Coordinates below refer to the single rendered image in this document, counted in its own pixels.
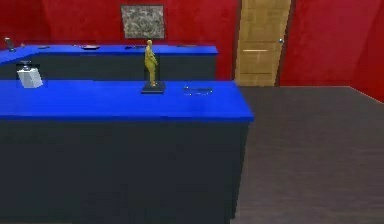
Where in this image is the gold statue on black base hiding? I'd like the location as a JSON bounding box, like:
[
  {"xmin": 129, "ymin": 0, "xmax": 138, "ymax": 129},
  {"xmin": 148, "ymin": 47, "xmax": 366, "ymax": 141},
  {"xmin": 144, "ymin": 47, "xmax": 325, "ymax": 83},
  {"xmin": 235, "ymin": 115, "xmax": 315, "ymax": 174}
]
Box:
[{"xmin": 140, "ymin": 39, "xmax": 167, "ymax": 95}]

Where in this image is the blue-topped black L-shaped counter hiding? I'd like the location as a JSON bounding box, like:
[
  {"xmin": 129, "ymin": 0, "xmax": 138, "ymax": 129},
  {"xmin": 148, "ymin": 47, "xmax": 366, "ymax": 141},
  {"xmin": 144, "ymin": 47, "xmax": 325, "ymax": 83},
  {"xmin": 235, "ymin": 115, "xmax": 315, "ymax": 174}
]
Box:
[{"xmin": 0, "ymin": 43, "xmax": 220, "ymax": 82}]

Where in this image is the light wooden room door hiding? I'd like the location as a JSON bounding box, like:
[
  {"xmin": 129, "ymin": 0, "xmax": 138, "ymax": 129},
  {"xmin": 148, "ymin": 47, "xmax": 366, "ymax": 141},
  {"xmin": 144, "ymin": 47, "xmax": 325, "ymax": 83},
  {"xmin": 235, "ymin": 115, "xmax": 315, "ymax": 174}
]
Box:
[{"xmin": 234, "ymin": 0, "xmax": 292, "ymax": 88}]

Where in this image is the small dark upright bottle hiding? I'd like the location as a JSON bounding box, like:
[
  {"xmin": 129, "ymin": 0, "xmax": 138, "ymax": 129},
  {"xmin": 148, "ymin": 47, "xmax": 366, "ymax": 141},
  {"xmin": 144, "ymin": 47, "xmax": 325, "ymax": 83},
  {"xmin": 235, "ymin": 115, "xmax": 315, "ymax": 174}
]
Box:
[{"xmin": 4, "ymin": 36, "xmax": 16, "ymax": 53}]

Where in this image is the grey framed wall picture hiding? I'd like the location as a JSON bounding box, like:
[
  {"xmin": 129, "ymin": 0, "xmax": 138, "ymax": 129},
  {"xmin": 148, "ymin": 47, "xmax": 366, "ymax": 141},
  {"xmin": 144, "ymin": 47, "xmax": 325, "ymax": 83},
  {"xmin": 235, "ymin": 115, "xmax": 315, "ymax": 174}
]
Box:
[{"xmin": 120, "ymin": 3, "xmax": 166, "ymax": 40}]

